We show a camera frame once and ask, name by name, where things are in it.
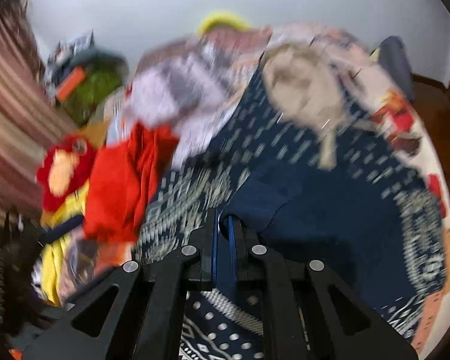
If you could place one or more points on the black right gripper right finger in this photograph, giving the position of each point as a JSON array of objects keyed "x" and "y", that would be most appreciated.
[{"x": 308, "y": 311}]

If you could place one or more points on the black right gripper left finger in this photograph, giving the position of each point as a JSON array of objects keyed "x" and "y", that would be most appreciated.
[{"x": 137, "y": 311}]

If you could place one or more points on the navy patterned cloth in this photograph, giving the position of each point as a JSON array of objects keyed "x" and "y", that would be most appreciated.
[{"x": 370, "y": 219}]

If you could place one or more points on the yellow garment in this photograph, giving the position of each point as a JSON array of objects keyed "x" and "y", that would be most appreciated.
[{"x": 54, "y": 254}]

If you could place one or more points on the red garment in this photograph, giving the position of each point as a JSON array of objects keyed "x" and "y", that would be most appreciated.
[{"x": 123, "y": 181}]

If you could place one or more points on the red plush toy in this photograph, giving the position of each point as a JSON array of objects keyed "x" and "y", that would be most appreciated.
[{"x": 65, "y": 169}]

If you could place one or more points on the beige garment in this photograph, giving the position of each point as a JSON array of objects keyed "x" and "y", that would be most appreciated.
[{"x": 302, "y": 85}]

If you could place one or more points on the green camouflage bag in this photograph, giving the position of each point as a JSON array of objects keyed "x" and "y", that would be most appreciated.
[{"x": 87, "y": 97}]

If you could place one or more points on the printed bed sheet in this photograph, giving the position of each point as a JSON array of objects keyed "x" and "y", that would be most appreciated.
[{"x": 195, "y": 85}]

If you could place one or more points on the grey backpack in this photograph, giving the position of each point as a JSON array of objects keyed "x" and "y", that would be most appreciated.
[{"x": 393, "y": 58}]

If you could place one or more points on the yellow round object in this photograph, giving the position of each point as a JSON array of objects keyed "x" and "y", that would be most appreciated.
[{"x": 222, "y": 19}]

